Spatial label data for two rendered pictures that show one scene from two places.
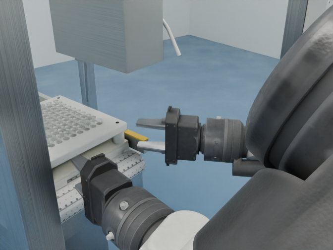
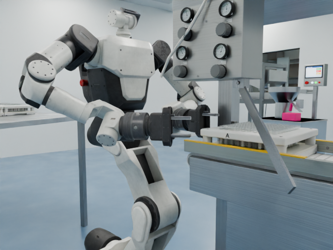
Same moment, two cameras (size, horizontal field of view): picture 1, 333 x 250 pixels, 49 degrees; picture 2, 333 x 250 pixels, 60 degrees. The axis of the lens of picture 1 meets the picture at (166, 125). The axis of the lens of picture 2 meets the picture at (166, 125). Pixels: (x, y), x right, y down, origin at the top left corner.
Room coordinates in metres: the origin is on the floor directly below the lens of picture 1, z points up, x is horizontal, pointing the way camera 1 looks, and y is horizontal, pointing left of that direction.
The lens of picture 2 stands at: (1.55, 0.05, 1.06)
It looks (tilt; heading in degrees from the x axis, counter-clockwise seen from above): 6 degrees down; 184
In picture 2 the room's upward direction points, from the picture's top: straight up
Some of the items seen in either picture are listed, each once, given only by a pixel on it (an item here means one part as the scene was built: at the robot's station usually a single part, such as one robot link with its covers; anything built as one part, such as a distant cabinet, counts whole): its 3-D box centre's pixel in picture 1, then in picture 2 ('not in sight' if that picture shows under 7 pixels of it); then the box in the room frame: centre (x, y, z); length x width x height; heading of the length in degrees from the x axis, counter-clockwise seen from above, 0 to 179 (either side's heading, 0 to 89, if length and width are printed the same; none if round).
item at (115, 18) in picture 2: not in sight; (122, 22); (0.31, -0.23, 1.36); 0.10 x 0.07 x 0.09; 140
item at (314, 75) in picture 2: not in sight; (313, 92); (-1.88, 1.48, 1.07); 0.23 x 0.10 x 0.62; 40
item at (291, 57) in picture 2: not in sight; (273, 76); (-5.10, 1.93, 1.43); 1.32 x 0.01 x 1.11; 40
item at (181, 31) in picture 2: not in sight; (184, 31); (0.76, 0.04, 1.22); 0.03 x 0.02 x 0.04; 50
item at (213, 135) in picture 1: (195, 137); (152, 126); (0.65, -0.06, 0.96); 0.12 x 0.10 x 0.13; 82
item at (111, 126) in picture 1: (47, 129); (259, 132); (0.70, 0.26, 0.95); 0.25 x 0.24 x 0.02; 140
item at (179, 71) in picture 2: not in sight; (180, 69); (0.75, 0.03, 1.12); 0.03 x 0.02 x 0.05; 50
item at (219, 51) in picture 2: not in sight; (221, 51); (0.83, 0.13, 1.16); 0.04 x 0.01 x 0.04; 50
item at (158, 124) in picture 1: (151, 121); (181, 116); (0.66, 0.03, 0.99); 0.06 x 0.03 x 0.02; 82
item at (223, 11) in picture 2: not in sight; (226, 9); (0.84, 0.14, 1.25); 0.04 x 0.01 x 0.04; 50
